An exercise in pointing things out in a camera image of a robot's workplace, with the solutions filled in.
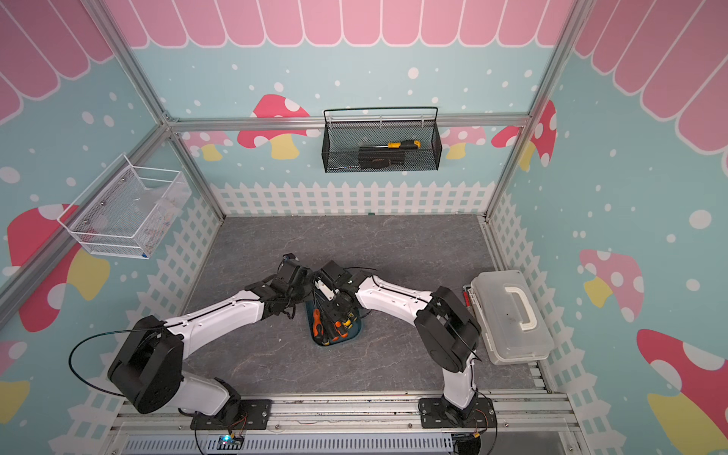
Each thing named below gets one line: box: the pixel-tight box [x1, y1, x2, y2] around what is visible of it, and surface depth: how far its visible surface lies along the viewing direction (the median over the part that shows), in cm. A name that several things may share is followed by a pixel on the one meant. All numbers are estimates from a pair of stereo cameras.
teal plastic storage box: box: [305, 297, 364, 347], surface depth 87 cm
